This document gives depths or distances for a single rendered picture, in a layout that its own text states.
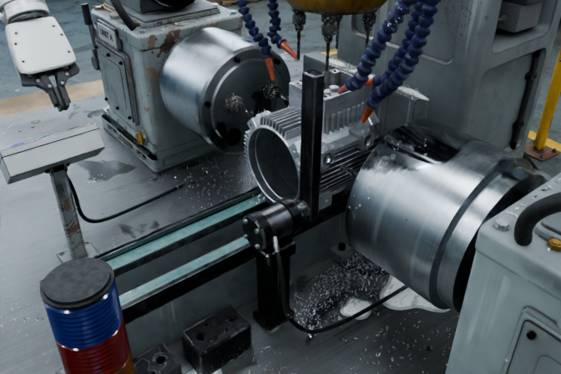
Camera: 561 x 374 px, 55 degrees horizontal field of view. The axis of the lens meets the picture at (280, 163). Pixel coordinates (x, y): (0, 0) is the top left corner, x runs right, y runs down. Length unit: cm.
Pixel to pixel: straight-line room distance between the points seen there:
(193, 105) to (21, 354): 55
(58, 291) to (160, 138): 92
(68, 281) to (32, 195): 94
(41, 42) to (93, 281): 68
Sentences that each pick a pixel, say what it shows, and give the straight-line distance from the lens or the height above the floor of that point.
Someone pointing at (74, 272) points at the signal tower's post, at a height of 122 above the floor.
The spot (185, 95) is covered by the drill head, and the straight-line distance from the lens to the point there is 116.
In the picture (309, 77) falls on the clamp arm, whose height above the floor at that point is 125.
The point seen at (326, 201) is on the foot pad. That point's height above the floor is 97.
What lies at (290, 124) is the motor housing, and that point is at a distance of 96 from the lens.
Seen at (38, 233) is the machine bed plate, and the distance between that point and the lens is 129.
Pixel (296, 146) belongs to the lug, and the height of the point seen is 109.
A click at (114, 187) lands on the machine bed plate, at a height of 80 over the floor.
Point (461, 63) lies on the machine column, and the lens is 105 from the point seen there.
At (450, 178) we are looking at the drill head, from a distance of 75.
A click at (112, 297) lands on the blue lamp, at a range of 50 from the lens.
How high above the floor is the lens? 154
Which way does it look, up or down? 31 degrees down
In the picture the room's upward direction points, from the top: straight up
